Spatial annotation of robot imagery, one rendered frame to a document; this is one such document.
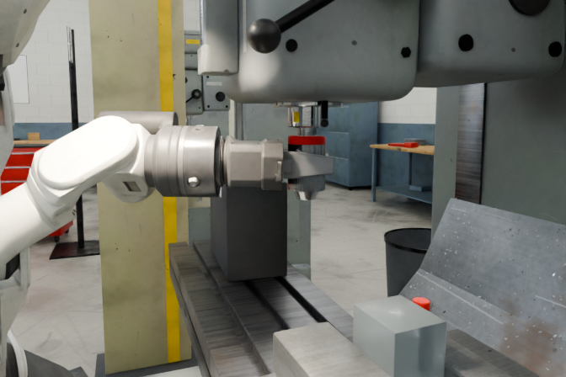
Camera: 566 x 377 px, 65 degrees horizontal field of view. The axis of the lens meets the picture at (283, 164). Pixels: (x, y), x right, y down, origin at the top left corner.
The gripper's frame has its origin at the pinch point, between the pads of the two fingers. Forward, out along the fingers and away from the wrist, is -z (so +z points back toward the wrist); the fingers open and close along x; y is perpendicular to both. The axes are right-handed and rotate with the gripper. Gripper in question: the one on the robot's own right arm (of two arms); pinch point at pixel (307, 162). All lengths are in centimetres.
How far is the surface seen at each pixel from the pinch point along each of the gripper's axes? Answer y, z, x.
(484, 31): -15.2, -18.4, -6.3
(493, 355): 18.1, -18.4, -12.8
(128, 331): 101, 74, 156
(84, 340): 125, 112, 193
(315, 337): 14.4, 0.2, -16.2
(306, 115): -5.9, 0.4, -2.4
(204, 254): 26, 19, 44
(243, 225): 14.9, 9.5, 27.0
